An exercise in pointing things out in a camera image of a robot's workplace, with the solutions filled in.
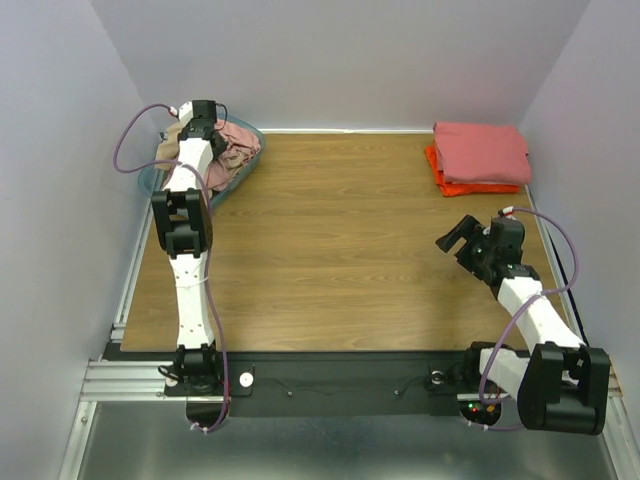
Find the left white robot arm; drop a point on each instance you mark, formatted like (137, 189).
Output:
(184, 228)

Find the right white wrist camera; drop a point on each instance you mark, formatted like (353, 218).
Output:
(506, 213)

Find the aluminium frame rail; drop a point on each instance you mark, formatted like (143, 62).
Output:
(328, 246)

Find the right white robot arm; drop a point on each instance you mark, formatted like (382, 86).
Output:
(563, 384)

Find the folded salmon pink t shirt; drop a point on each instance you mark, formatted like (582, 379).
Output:
(470, 153)

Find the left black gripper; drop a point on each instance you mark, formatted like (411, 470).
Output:
(218, 143)

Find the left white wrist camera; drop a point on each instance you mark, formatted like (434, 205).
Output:
(182, 116)

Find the folded orange t shirt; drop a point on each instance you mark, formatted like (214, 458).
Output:
(449, 189)

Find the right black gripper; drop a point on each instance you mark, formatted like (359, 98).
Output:
(465, 242)

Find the beige t shirt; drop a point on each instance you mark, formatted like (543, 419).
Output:
(242, 145)

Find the teal plastic basket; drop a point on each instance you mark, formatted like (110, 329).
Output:
(147, 177)

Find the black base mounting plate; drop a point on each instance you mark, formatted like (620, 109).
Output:
(333, 384)

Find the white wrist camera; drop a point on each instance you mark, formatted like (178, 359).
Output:
(506, 213)
(182, 116)

